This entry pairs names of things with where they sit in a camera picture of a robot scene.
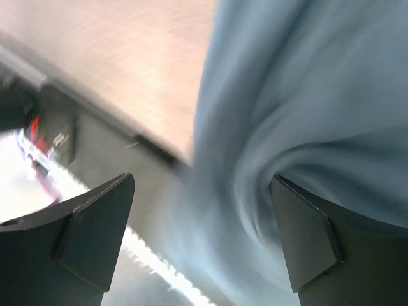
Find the white slotted cable duct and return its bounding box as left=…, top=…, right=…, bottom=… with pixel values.
left=17, top=131, right=213, bottom=305

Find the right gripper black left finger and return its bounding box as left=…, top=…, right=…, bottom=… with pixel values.
left=1, top=174, right=135, bottom=306

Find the grey-blue t-shirt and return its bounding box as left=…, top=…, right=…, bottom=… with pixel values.
left=164, top=1, right=407, bottom=305

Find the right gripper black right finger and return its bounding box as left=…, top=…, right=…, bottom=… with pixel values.
left=270, top=176, right=407, bottom=306

